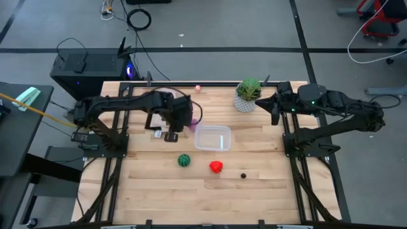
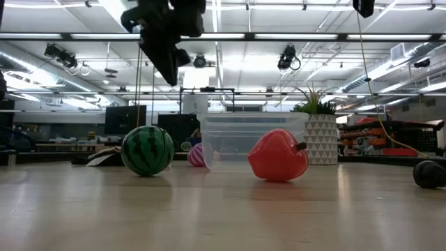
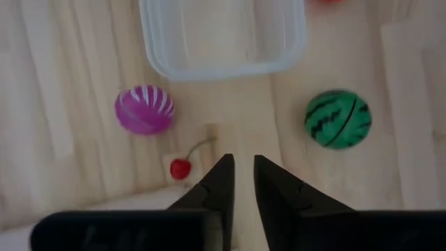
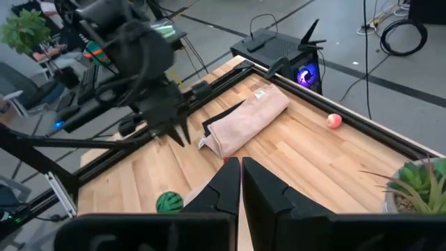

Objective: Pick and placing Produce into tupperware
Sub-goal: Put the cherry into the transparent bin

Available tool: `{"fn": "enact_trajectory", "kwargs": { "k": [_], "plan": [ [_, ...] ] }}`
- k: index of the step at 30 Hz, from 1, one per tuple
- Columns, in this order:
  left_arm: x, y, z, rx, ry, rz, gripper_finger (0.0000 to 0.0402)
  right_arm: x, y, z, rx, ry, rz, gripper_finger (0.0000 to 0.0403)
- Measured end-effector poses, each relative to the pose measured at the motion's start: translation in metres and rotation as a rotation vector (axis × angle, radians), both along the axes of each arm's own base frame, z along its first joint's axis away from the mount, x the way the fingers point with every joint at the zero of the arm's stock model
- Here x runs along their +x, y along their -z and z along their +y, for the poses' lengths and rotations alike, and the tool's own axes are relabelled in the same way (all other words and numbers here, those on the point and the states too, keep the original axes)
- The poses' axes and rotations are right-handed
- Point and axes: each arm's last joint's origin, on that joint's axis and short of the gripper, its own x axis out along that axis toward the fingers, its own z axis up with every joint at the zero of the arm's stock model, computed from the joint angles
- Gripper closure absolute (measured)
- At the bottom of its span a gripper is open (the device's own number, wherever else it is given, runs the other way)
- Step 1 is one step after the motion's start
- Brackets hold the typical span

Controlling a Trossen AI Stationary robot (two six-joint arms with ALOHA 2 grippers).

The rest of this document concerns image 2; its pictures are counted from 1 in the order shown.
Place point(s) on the black overhead frame bar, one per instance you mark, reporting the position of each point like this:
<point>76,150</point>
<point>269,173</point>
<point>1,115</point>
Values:
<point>296,36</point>

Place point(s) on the red toy bell pepper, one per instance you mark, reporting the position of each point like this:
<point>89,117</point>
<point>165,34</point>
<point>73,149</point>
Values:
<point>277,157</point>

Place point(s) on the shelf with orange bins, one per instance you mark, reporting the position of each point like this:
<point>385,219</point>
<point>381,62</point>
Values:
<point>393,137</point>

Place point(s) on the person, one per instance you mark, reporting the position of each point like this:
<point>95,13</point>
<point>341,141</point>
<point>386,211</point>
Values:
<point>196,136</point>

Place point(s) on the green watermelon toy ball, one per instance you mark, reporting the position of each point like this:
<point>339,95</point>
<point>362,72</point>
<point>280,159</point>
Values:
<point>147,150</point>

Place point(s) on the black ceiling camera cluster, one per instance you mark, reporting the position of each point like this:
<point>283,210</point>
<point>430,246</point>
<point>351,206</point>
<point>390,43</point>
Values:
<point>62,57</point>

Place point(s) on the round black ceiling fixture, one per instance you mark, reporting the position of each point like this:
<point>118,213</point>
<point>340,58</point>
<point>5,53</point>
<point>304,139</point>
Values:
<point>199,61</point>

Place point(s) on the pink white striped ball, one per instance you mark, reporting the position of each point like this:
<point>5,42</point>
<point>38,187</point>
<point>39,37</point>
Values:
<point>196,156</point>

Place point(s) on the beige folded cloth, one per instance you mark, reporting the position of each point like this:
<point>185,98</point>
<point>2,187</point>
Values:
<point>104,157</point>

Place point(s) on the green artificial plant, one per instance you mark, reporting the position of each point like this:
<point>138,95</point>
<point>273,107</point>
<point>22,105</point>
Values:
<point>313,104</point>

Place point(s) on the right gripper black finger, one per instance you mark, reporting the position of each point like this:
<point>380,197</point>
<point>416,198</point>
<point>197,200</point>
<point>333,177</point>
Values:
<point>364,7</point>

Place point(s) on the black round object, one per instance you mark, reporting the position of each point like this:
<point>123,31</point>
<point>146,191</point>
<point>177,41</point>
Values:
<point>429,174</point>

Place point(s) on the black computer monitor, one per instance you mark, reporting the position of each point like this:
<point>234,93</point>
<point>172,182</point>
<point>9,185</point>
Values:
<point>125,120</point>
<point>177,129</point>

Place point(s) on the clear plastic tupperware container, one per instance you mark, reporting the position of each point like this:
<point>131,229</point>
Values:
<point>226,139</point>

